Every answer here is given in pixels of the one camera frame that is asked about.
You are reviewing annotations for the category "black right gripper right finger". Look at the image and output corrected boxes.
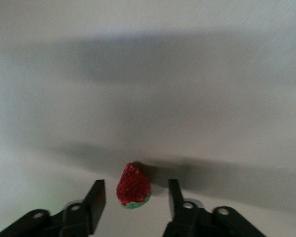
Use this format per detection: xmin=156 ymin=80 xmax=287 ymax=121
xmin=161 ymin=179 xmax=205 ymax=237

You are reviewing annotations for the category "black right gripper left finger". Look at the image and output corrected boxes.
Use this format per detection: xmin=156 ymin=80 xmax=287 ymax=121
xmin=59 ymin=179 xmax=107 ymax=237

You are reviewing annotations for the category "red strawberry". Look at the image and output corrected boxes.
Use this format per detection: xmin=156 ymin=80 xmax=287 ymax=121
xmin=115 ymin=162 xmax=153 ymax=210

